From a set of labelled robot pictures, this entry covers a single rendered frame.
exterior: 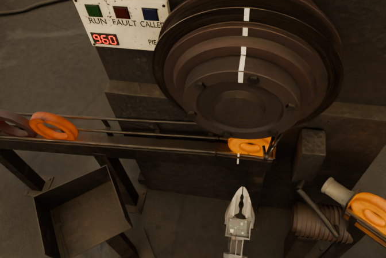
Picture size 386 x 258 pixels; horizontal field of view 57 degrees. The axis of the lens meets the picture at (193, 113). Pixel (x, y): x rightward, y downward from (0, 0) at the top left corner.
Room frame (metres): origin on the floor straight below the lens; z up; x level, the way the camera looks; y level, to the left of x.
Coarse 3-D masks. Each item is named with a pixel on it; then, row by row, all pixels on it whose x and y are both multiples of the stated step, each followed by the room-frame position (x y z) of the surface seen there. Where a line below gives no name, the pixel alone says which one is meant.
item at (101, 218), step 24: (48, 192) 0.52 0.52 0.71; (72, 192) 0.54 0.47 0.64; (96, 192) 0.55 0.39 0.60; (120, 192) 0.53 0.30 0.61; (48, 216) 0.48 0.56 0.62; (72, 216) 0.47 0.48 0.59; (96, 216) 0.46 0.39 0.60; (120, 216) 0.44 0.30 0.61; (48, 240) 0.37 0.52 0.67; (72, 240) 0.39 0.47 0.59; (96, 240) 0.37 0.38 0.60; (120, 240) 0.44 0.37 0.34; (144, 240) 0.52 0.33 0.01
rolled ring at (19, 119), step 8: (0, 112) 0.87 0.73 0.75; (8, 112) 0.86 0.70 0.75; (0, 120) 0.85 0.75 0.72; (8, 120) 0.84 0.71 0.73; (16, 120) 0.83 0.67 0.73; (24, 120) 0.84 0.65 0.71; (0, 128) 0.87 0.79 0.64; (8, 128) 0.87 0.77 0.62; (16, 128) 0.88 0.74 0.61; (24, 128) 0.82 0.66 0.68; (24, 136) 0.84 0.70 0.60; (32, 136) 0.82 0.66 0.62
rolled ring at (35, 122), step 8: (40, 112) 0.82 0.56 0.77; (32, 120) 0.81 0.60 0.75; (40, 120) 0.79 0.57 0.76; (48, 120) 0.78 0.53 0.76; (56, 120) 0.79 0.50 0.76; (64, 120) 0.79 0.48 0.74; (32, 128) 0.82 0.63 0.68; (40, 128) 0.82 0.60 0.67; (48, 128) 0.83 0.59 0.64; (64, 128) 0.77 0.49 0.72; (72, 128) 0.78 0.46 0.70; (48, 136) 0.80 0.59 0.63; (56, 136) 0.80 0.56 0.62; (64, 136) 0.80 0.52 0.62; (72, 136) 0.76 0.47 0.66
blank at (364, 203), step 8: (360, 200) 0.34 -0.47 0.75; (368, 200) 0.33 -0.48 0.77; (376, 200) 0.33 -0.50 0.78; (384, 200) 0.32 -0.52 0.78; (352, 208) 0.34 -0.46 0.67; (360, 208) 0.33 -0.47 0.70; (368, 208) 0.32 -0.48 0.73; (376, 208) 0.31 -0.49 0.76; (384, 208) 0.30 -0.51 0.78; (360, 216) 0.32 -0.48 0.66; (368, 216) 0.31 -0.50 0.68; (376, 216) 0.31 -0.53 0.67; (384, 216) 0.28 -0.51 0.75; (376, 224) 0.28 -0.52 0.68; (384, 224) 0.27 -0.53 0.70; (384, 232) 0.26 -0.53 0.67
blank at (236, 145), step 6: (234, 138) 0.59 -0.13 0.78; (264, 138) 0.57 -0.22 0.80; (270, 138) 0.57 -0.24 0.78; (228, 144) 0.60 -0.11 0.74; (234, 144) 0.59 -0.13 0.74; (240, 144) 0.58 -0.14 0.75; (246, 144) 0.60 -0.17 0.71; (258, 144) 0.56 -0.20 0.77; (264, 144) 0.56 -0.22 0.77; (234, 150) 0.59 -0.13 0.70; (240, 150) 0.58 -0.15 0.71; (246, 150) 0.58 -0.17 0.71; (252, 150) 0.58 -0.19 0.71; (258, 150) 0.57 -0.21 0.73
